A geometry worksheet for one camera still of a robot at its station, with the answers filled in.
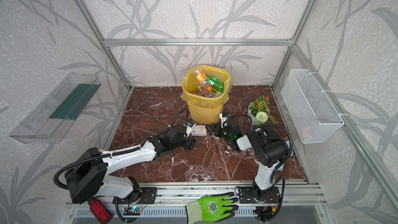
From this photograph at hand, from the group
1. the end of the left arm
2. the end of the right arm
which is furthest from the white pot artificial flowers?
the end of the left arm

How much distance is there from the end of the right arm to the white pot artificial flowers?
0.41ft

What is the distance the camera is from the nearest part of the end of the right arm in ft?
2.49

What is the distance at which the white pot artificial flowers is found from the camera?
2.84 feet
